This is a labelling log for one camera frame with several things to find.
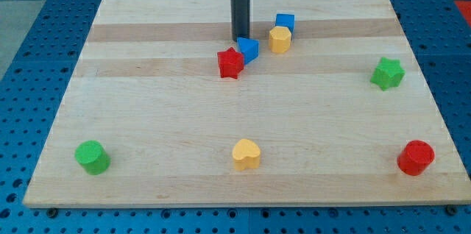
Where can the red cylinder block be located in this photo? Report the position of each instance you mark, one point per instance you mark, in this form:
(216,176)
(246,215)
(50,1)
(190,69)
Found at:
(415,157)

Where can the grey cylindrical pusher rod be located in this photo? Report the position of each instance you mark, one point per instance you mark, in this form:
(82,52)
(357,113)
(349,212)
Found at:
(240,18)

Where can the green cylinder block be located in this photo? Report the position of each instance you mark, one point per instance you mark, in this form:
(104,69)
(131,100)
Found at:
(92,157)

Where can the yellow hexagon block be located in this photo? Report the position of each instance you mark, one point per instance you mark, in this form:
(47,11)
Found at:
(279,39)

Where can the light wooden board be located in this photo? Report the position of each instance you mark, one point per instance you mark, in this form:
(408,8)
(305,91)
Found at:
(147,87)

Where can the red star block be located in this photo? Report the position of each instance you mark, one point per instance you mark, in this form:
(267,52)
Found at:
(230,63)

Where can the blue triangle block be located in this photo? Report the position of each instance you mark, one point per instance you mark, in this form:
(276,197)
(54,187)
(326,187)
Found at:
(249,48)

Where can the green star block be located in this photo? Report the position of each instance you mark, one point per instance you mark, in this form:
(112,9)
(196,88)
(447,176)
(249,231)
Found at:
(388,73)

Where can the yellow heart block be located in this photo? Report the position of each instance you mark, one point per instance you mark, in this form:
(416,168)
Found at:
(246,154)

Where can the blue cube block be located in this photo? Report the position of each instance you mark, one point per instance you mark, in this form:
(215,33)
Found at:
(286,20)

